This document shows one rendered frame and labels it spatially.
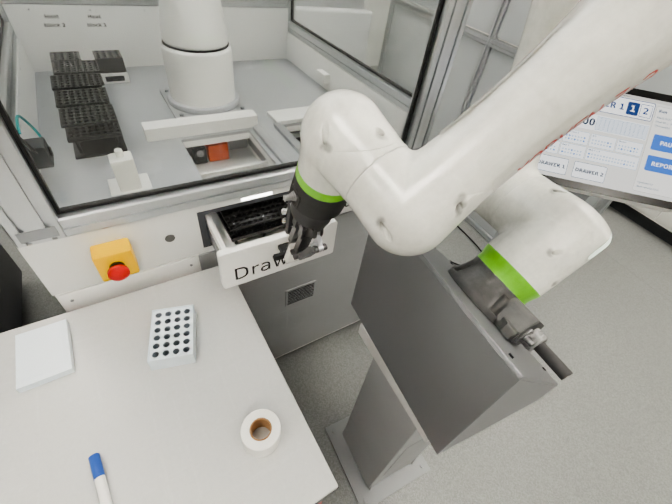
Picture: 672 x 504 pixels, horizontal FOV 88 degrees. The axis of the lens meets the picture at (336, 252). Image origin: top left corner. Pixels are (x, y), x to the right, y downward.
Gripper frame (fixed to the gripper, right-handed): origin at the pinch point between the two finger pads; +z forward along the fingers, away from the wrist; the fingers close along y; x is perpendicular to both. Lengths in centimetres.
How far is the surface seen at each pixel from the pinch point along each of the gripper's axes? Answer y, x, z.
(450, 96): -96, 172, 65
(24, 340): -7, -53, 19
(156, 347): 5.2, -30.7, 14.1
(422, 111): -25, 49, -8
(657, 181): 20, 104, -16
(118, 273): -10.9, -32.9, 9.2
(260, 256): -3.8, -5.4, 5.8
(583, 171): 8, 88, -10
